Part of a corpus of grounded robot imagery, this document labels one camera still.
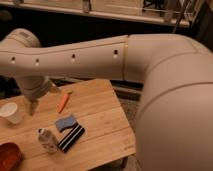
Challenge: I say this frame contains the white paper cup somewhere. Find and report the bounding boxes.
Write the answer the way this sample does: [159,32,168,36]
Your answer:
[0,102,22,124]

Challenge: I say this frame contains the wooden shelf in background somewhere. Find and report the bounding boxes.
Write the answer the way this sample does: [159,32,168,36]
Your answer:
[0,0,202,27]

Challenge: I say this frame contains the red bowl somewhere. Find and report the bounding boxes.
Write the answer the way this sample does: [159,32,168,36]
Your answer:
[0,142,22,171]

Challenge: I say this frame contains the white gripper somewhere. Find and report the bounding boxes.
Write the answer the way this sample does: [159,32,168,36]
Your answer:
[15,76,61,115]

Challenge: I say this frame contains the blue sponge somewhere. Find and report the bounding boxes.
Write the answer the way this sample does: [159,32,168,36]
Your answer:
[55,115,77,132]

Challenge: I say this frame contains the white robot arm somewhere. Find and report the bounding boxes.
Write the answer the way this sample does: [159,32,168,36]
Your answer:
[0,29,213,171]

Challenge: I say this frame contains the orange carrot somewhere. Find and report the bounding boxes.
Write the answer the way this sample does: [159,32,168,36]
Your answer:
[57,91,72,113]

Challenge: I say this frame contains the black white striped eraser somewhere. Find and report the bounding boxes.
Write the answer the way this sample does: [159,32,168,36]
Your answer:
[58,124,85,153]

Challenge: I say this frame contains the clear plastic bottle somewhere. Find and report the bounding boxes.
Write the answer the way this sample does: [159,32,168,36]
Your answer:
[38,128,58,154]

